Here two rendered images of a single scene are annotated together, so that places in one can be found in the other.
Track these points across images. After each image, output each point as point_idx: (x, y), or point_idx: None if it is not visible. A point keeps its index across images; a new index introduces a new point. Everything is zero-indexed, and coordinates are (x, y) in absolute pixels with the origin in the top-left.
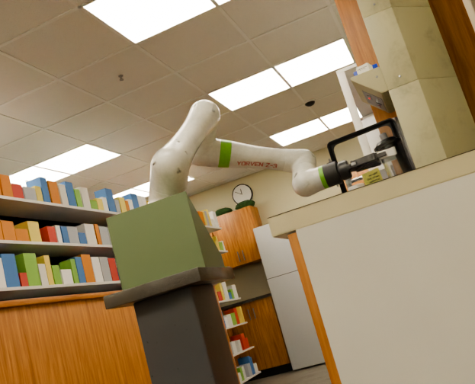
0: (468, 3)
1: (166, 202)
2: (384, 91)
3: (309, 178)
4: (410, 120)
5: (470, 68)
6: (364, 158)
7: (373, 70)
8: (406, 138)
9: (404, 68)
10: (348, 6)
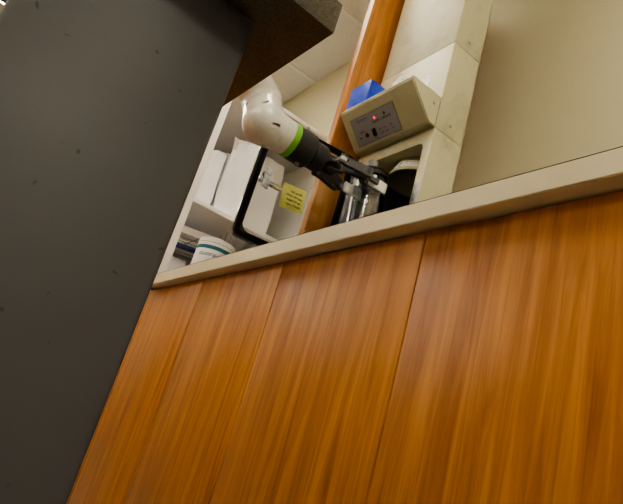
0: None
1: None
2: (431, 123)
3: (285, 122)
4: (434, 175)
5: None
6: (360, 166)
7: (434, 93)
8: (421, 188)
9: (457, 124)
10: (378, 25)
